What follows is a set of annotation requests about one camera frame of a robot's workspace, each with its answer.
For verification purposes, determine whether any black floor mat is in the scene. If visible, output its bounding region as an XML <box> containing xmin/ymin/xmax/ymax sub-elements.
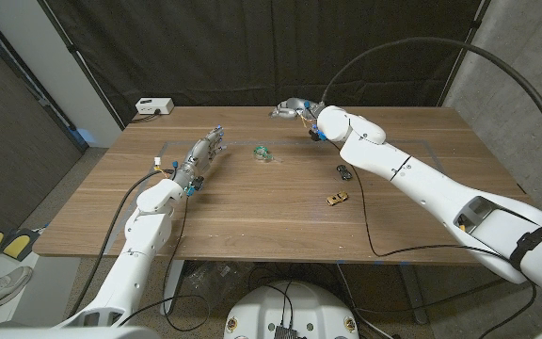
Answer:
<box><xmin>44</xmin><ymin>0</ymin><xmax>488</xmax><ymax>128</ymax></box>

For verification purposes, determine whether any grey table leg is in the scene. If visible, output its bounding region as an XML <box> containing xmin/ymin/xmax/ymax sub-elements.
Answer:
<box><xmin>397</xmin><ymin>264</ymin><xmax>430</xmax><ymax>326</ymax></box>

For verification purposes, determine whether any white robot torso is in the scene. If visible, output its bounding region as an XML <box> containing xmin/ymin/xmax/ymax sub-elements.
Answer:
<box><xmin>223</xmin><ymin>281</ymin><xmax>360</xmax><ymax>339</ymax></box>

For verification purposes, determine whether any clear plastic bag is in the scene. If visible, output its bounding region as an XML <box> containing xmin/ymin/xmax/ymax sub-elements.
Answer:
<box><xmin>188</xmin><ymin>261</ymin><xmax>253</xmax><ymax>302</ymax></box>

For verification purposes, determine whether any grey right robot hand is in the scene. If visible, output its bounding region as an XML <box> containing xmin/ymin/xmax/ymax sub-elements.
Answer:
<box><xmin>269</xmin><ymin>96</ymin><xmax>326</xmax><ymax>121</ymax></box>

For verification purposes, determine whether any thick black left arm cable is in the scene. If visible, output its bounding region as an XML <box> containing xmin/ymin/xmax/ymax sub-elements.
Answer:
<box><xmin>68</xmin><ymin>169</ymin><xmax>173</xmax><ymax>316</ymax></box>

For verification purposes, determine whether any thin black left wrist cable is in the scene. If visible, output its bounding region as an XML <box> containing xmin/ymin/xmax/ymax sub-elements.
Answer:
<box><xmin>115</xmin><ymin>195</ymin><xmax>211</xmax><ymax>333</ymax></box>

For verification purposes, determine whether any yellow toy car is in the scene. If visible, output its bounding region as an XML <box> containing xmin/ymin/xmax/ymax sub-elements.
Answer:
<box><xmin>325</xmin><ymin>190</ymin><xmax>349</xmax><ymax>207</ymax></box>

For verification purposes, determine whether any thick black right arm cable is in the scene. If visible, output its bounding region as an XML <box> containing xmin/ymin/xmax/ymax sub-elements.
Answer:
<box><xmin>321</xmin><ymin>36</ymin><xmax>542</xmax><ymax>189</ymax></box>

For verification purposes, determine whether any white table leg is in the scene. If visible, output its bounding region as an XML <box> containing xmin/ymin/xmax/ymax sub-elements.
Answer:
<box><xmin>159</xmin><ymin>260</ymin><xmax>186</xmax><ymax>316</ymax></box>

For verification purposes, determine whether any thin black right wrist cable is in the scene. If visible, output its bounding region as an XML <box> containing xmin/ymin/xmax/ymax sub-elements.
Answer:
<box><xmin>327</xmin><ymin>138</ymin><xmax>538</xmax><ymax>339</ymax></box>

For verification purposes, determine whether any white power outlet box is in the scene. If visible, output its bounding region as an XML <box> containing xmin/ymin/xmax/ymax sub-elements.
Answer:
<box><xmin>135</xmin><ymin>97</ymin><xmax>175</xmax><ymax>116</ymax></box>

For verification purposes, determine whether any black backdrop stand pole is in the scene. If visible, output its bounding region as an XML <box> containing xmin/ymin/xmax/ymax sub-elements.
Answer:
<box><xmin>438</xmin><ymin>0</ymin><xmax>491</xmax><ymax>107</ymax></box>
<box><xmin>38</xmin><ymin>0</ymin><xmax>125</xmax><ymax>131</ymax></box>

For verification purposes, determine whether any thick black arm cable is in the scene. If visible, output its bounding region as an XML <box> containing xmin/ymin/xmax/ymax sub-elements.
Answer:
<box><xmin>321</xmin><ymin>36</ymin><xmax>542</xmax><ymax>189</ymax></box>
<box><xmin>68</xmin><ymin>169</ymin><xmax>173</xmax><ymax>316</ymax></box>

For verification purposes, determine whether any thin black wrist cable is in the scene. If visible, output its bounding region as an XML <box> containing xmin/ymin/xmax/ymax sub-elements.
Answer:
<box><xmin>115</xmin><ymin>195</ymin><xmax>211</xmax><ymax>333</ymax></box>
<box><xmin>327</xmin><ymin>138</ymin><xmax>538</xmax><ymax>339</ymax></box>

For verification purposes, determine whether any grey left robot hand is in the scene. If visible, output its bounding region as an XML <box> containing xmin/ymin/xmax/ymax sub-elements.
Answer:
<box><xmin>171</xmin><ymin>124</ymin><xmax>229</xmax><ymax>189</ymax></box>

